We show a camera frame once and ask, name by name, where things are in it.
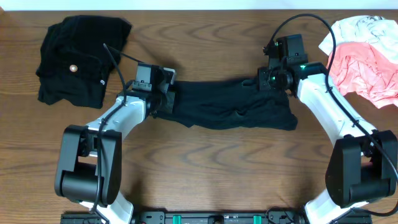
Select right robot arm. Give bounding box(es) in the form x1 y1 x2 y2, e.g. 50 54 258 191
257 60 397 223

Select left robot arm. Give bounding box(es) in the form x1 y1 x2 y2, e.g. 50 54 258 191
54 87 175 223

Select folded black pants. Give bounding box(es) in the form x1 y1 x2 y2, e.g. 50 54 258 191
36 15 132 109

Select left black cable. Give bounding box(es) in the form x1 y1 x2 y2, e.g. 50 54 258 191
90 43 147 224

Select black cable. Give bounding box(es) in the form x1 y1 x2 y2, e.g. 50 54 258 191
90 43 147 224
264 13 398 217

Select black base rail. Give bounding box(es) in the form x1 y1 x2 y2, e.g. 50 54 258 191
60 209 373 224

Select coral pink t-shirt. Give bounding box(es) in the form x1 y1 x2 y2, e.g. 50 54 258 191
328 42 397 109

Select white printed t-shirt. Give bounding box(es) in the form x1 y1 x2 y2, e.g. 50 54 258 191
331 16 397 64

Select black t-shirt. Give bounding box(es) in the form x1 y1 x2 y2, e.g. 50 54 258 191
153 78 298 131

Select right black cable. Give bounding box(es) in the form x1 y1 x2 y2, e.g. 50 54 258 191
264 13 398 217

